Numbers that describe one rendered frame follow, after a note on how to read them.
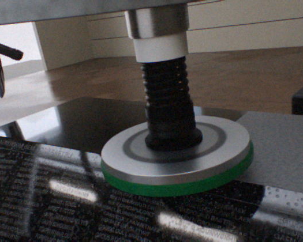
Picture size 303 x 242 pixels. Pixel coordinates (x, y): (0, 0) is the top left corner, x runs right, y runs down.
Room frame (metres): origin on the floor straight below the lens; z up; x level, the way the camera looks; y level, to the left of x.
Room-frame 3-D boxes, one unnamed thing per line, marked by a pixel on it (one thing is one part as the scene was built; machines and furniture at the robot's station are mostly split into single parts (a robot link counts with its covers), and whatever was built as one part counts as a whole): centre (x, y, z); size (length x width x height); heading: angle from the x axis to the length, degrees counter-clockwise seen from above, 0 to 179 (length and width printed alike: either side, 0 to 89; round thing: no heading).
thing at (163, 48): (0.45, -0.03, 1.02); 0.07 x 0.07 x 0.04
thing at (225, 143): (0.45, -0.03, 0.87); 0.21 x 0.21 x 0.01
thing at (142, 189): (0.45, -0.03, 0.87); 0.22 x 0.22 x 0.04
